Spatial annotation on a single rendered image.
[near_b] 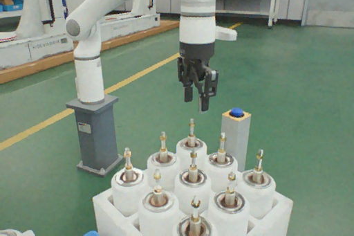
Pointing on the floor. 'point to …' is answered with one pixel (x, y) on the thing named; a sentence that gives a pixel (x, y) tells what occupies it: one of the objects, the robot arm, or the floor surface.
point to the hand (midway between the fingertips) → (195, 101)
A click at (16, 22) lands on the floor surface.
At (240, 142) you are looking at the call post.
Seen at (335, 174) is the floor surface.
